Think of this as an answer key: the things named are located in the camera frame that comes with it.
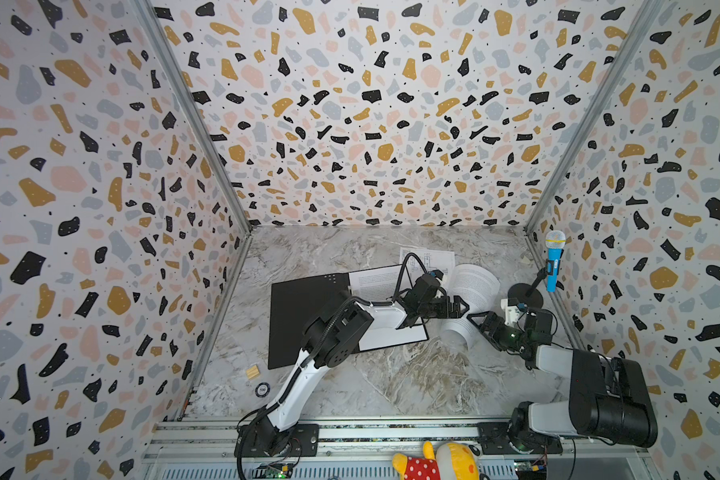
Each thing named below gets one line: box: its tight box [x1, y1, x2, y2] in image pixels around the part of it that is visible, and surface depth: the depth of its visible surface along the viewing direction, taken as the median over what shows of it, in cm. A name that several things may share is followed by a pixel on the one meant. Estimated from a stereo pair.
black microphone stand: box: [508, 267, 548, 309], surface depth 103 cm
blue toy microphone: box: [545, 230, 567, 293], surface depth 87 cm
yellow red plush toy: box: [392, 441, 488, 480], surface depth 67 cm
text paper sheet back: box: [440, 264, 501, 351], surface depth 98 cm
